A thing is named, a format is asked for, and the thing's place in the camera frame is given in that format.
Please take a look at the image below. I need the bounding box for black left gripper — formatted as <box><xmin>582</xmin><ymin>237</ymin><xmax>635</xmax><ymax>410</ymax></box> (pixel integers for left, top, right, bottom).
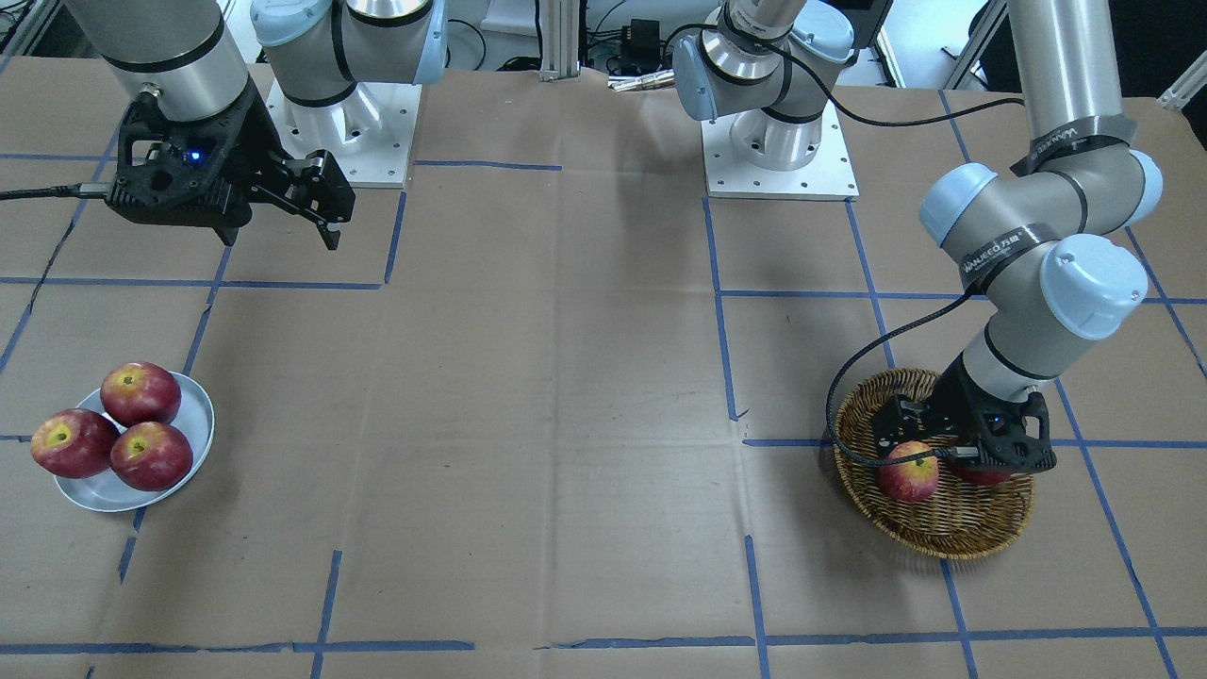
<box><xmin>870</xmin><ymin>356</ymin><xmax>1057</xmax><ymax>473</ymax></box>

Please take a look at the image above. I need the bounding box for red apple on plate back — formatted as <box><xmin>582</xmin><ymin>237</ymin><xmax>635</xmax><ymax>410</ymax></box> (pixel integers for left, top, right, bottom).
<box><xmin>99</xmin><ymin>362</ymin><xmax>182</xmax><ymax>428</ymax></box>

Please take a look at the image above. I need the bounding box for dark red apple in basket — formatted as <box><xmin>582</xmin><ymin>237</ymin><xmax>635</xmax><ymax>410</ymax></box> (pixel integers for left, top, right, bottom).
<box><xmin>947</xmin><ymin>461</ymin><xmax>1014</xmax><ymax>488</ymax></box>

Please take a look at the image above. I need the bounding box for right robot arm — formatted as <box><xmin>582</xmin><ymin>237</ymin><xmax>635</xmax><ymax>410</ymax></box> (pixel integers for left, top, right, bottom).
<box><xmin>66</xmin><ymin>1</ymin><xmax>447</xmax><ymax>250</ymax></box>

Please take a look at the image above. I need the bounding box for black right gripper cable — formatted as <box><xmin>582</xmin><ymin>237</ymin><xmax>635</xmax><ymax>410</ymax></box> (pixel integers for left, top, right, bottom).
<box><xmin>0</xmin><ymin>185</ymin><xmax>113</xmax><ymax>203</ymax></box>

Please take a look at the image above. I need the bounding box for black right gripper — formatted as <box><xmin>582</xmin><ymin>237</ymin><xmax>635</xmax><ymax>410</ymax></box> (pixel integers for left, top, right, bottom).
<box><xmin>105</xmin><ymin>80</ymin><xmax>356</xmax><ymax>251</ymax></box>

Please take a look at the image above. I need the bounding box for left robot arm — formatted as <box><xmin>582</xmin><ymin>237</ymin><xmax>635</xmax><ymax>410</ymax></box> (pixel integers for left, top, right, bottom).
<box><xmin>667</xmin><ymin>1</ymin><xmax>1164</xmax><ymax>473</ymax></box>

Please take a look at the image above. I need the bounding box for black braided cable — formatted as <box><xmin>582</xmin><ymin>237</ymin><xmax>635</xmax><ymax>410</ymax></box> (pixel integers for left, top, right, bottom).
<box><xmin>664</xmin><ymin>24</ymin><xmax>1025</xmax><ymax>470</ymax></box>

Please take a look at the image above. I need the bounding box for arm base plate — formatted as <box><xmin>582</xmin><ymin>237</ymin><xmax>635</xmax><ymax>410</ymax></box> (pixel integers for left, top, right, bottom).
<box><xmin>267</xmin><ymin>83</ymin><xmax>422</xmax><ymax>189</ymax></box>
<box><xmin>700</xmin><ymin>103</ymin><xmax>859</xmax><ymax>201</ymax></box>

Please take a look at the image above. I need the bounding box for red apple on plate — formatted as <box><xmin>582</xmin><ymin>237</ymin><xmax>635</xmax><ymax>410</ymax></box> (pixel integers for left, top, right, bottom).
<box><xmin>99</xmin><ymin>362</ymin><xmax>182</xmax><ymax>428</ymax></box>
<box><xmin>109</xmin><ymin>422</ymin><xmax>194</xmax><ymax>491</ymax></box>
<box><xmin>30</xmin><ymin>406</ymin><xmax>119</xmax><ymax>480</ymax></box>

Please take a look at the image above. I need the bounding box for red apple on plate front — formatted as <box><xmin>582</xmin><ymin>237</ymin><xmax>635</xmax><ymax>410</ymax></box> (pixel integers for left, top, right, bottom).
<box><xmin>109</xmin><ymin>422</ymin><xmax>194</xmax><ymax>491</ymax></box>

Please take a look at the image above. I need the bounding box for red yellow apple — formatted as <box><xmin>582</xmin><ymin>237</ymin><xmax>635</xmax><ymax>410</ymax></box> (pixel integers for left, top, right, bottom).
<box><xmin>874</xmin><ymin>455</ymin><xmax>940</xmax><ymax>503</ymax></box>

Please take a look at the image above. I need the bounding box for woven wicker basket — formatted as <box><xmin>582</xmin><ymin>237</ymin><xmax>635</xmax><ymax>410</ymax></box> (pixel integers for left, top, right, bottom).
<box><xmin>830</xmin><ymin>367</ymin><xmax>1034</xmax><ymax>560</ymax></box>

